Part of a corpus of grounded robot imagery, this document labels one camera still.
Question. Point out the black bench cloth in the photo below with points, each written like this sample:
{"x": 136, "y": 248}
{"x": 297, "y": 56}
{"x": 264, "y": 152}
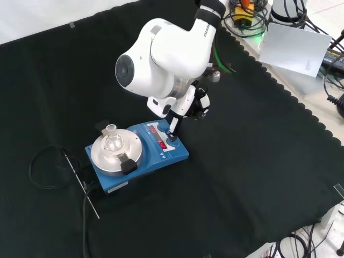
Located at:
{"x": 242, "y": 161}

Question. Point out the thin metal probe rod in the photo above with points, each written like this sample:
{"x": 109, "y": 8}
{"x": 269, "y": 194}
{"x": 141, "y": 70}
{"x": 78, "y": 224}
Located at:
{"x": 80, "y": 184}

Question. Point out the pale white board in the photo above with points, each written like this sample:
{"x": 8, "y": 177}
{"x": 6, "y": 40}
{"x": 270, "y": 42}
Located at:
{"x": 293, "y": 48}

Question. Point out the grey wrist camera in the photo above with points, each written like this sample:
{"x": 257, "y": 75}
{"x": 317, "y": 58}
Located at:
{"x": 215, "y": 77}

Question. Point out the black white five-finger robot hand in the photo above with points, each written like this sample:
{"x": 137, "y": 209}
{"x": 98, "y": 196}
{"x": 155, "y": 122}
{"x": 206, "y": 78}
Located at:
{"x": 185, "y": 104}

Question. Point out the clear round-bottom glass flask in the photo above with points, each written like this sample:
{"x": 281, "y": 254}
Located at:
{"x": 113, "y": 141}

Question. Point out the clear tape strip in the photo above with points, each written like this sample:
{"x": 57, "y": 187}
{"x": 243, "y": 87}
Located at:
{"x": 339, "y": 189}

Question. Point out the heater with blue base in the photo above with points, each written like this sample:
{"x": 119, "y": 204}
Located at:
{"x": 150, "y": 153}

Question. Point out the yellow stop button box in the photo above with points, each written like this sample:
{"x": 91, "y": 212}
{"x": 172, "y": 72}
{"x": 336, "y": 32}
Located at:
{"x": 244, "y": 14}

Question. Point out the black power supply box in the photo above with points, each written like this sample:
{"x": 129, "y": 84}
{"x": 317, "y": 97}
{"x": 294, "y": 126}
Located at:
{"x": 333, "y": 57}

